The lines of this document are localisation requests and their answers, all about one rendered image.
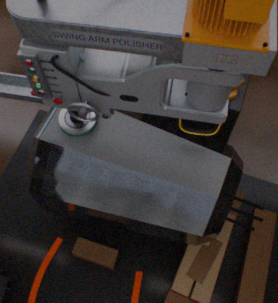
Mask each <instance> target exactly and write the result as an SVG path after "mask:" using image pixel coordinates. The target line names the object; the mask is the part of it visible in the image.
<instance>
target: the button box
mask: <svg viewBox="0 0 278 303"><path fill-rule="evenodd" d="M17 56H18V59H19V61H20V63H21V65H22V67H23V71H24V73H25V75H26V77H27V79H28V81H29V83H30V86H31V87H32V90H33V91H34V94H35V96H36V97H44V98H49V99H52V97H53V95H52V92H51V89H50V88H49V85H48V82H47V80H46V78H45V73H44V71H43V68H42V65H41V63H40V60H39V57H38V56H37V54H33V53H24V52H22V51H21V50H18V53H17ZM25 60H30V61H31V62H32V63H33V65H32V66H27V65H26V64H25V62H24V61H25ZM29 68H32V69H34V70H36V72H37V73H36V74H30V73H29V72H28V69H29ZM32 76H36V77H38V78H39V80H40V81H39V82H34V81H33V80H32V79H31V77H32ZM35 84H41V86H42V88H41V89H39V88H36V87H35ZM38 91H43V92H44V93H45V95H39V94H38Z"/></svg>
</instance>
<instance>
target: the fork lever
mask: <svg viewBox="0 0 278 303"><path fill-rule="evenodd" d="M31 91H32V87H31V86H30V83H29V81H28V79H27V77H26V76H23V75H19V74H10V73H6V72H0V97H1V98H4V97H5V98H10V99H17V100H22V101H30V102H35V103H42V104H44V103H43V101H42V99H41V97H36V96H33V95H31ZM93 107H94V106H93ZM94 108H95V109H96V110H98V112H101V110H100V108H99V107H94ZM111 113H112V114H114V113H115V112H114V109H113V108H111ZM103 118H105V119H107V118H109V115H107V114H103Z"/></svg>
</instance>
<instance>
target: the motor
mask: <svg viewBox="0 0 278 303"><path fill-rule="evenodd" d="M274 2H275V0H188V1H187V8H186V12H185V20H184V25H183V32H182V35H183V36H182V42H187V43H198V44H203V45H209V46H215V47H225V48H231V49H241V50H247V51H257V52H263V53H268V52H269V45H270V12H271V9H272V6H273V4H274Z"/></svg>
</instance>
